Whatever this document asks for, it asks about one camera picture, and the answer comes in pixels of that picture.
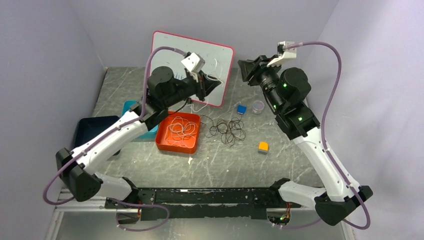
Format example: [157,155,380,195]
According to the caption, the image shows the orange small block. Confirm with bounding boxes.
[258,141,269,154]

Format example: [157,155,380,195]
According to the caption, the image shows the dark blue tray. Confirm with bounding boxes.
[72,115,119,149]

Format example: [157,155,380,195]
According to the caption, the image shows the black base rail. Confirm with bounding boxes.
[104,187,289,221]

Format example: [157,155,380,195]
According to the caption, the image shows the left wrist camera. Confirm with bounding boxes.
[180,52,206,74]

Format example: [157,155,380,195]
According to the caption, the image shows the blue small block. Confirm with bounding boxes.
[236,104,247,115]

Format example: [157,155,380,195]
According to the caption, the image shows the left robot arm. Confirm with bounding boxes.
[55,66,221,208]

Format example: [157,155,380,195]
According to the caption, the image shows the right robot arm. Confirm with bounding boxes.
[237,55,373,226]

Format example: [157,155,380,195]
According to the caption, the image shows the orange tray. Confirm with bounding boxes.
[155,111,201,154]

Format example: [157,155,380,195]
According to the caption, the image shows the white cable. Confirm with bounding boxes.
[187,58,224,114]
[165,115,200,149]

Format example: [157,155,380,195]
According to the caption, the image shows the clear plastic cup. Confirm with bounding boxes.
[252,100,265,115]

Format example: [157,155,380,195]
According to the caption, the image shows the pink framed whiteboard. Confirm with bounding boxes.
[150,30,235,107]

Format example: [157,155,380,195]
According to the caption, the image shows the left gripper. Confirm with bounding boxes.
[163,69,221,108]

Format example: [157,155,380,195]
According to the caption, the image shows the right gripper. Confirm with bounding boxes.
[237,54,285,112]

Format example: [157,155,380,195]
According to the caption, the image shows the brown cables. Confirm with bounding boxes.
[200,114,247,148]

